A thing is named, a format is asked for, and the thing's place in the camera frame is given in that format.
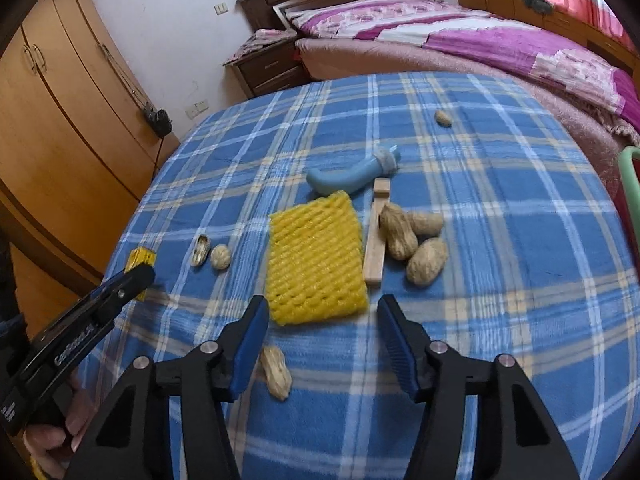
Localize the yellow foam fruit net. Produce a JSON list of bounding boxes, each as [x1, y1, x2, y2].
[[265, 191, 369, 326]]

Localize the person's left hand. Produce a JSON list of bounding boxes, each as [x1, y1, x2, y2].
[[23, 373, 96, 479]]

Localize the small yellow box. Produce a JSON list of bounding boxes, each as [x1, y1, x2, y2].
[[122, 246, 156, 301]]

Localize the peanut near gripper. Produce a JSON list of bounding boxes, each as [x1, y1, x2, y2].
[[259, 346, 293, 402]]

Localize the peanut in shell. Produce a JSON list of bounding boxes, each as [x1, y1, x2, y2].
[[406, 237, 448, 287], [378, 203, 419, 261], [407, 211, 445, 238]]

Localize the small round peanut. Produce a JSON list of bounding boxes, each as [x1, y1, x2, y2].
[[210, 244, 231, 271]]

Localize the wooden clothespin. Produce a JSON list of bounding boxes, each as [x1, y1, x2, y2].
[[362, 178, 390, 288]]

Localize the blue plaid tablecloth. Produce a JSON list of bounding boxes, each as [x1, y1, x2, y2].
[[74, 71, 640, 480]]

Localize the light wooden wardrobe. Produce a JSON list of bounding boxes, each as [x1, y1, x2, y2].
[[1, 0, 179, 335]]

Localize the red bin green rim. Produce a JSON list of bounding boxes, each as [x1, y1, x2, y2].
[[618, 146, 640, 243]]

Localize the light blue rubber tube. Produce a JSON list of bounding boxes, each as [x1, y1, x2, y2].
[[306, 145, 401, 196]]

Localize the small peanut near far edge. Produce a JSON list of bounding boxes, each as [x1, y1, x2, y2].
[[434, 110, 452, 128]]

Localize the dark wooden nightstand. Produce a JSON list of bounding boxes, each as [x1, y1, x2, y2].
[[224, 29, 311, 99]]

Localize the long wooden low cabinet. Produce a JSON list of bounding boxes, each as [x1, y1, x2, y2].
[[458, 0, 639, 88]]

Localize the bed with purple quilt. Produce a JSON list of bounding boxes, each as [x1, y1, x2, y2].
[[273, 0, 640, 187]]

